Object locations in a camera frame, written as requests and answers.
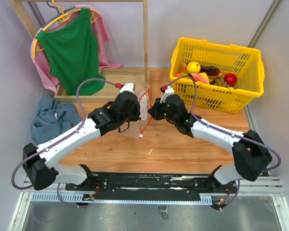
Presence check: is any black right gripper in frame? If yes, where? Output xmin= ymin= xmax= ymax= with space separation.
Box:
xmin=147 ymin=97 xmax=177 ymax=124

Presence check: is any clear zip top bag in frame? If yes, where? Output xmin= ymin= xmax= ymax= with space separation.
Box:
xmin=110 ymin=88 xmax=153 ymax=140

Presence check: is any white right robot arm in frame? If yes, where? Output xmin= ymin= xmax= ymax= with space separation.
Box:
xmin=148 ymin=94 xmax=272 ymax=193

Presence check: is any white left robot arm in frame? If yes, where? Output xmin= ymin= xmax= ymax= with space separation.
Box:
xmin=23 ymin=91 xmax=140 ymax=191

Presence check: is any green tank top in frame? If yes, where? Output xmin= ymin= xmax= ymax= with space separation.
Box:
xmin=36 ymin=8 xmax=105 ymax=96

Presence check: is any orange toy carrot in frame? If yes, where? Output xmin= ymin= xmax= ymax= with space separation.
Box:
xmin=175 ymin=68 xmax=189 ymax=78

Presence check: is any pink toy watermelon slice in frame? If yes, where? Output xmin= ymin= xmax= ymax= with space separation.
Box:
xmin=191 ymin=73 xmax=210 ymax=84

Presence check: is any yellow toy lemon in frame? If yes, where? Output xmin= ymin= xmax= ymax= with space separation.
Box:
xmin=186 ymin=62 xmax=201 ymax=74

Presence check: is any dark red toy eggplant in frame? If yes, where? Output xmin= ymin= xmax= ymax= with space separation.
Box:
xmin=200 ymin=65 xmax=223 ymax=78

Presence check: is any toy grape bunch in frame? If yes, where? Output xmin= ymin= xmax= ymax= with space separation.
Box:
xmin=210 ymin=78 xmax=238 ymax=89

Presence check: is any blue crumpled cloth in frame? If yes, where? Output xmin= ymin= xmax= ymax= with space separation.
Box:
xmin=32 ymin=96 xmax=81 ymax=144

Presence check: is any wooden clothes rack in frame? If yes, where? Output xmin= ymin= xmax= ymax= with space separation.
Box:
xmin=10 ymin=0 xmax=150 ymax=103

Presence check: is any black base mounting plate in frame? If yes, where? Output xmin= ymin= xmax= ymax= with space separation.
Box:
xmin=65 ymin=172 xmax=236 ymax=203

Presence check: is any red toy apple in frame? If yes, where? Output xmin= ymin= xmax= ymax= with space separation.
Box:
xmin=223 ymin=73 xmax=237 ymax=86

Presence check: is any pink shirt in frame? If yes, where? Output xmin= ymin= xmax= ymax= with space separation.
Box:
xmin=31 ymin=5 xmax=123 ymax=92

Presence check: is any yellow plastic shopping basket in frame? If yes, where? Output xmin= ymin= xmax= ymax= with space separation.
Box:
xmin=170 ymin=38 xmax=265 ymax=114

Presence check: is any yellow clothes hanger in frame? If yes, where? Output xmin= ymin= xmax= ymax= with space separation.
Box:
xmin=31 ymin=0 xmax=102 ymax=59

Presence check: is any grey clothes hanger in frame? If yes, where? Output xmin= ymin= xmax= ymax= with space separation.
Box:
xmin=46 ymin=0 xmax=75 ymax=19

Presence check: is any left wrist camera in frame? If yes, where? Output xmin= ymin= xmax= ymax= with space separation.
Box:
xmin=119 ymin=82 xmax=136 ymax=94

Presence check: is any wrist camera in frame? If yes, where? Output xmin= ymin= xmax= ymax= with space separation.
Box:
xmin=160 ymin=85 xmax=174 ymax=103
xmin=119 ymin=82 xmax=136 ymax=94

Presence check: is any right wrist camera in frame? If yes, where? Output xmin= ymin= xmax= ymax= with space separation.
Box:
xmin=160 ymin=85 xmax=174 ymax=103

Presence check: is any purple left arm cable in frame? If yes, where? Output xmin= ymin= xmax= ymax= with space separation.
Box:
xmin=11 ymin=78 xmax=122 ymax=208

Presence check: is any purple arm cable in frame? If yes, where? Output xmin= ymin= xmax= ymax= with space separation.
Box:
xmin=11 ymin=78 xmax=122 ymax=208
xmin=162 ymin=75 xmax=282 ymax=212

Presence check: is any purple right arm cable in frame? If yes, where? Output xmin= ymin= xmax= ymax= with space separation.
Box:
xmin=162 ymin=75 xmax=282 ymax=212

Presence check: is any white slotted cable duct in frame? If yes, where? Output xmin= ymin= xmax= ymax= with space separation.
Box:
xmin=31 ymin=192 xmax=213 ymax=205

